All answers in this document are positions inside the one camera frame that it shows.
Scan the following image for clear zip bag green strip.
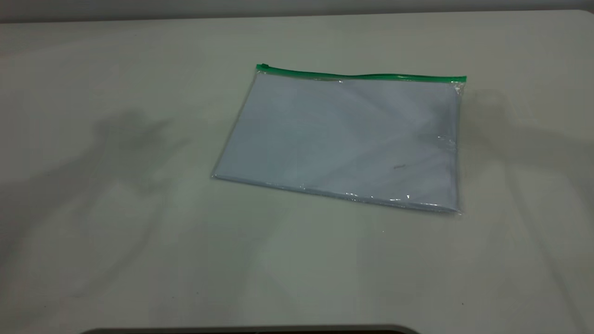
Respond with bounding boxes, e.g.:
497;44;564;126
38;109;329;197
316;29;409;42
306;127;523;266
211;63;467;215

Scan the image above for dark rounded base edge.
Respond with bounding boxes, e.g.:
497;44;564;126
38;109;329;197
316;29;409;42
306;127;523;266
79;324;421;334

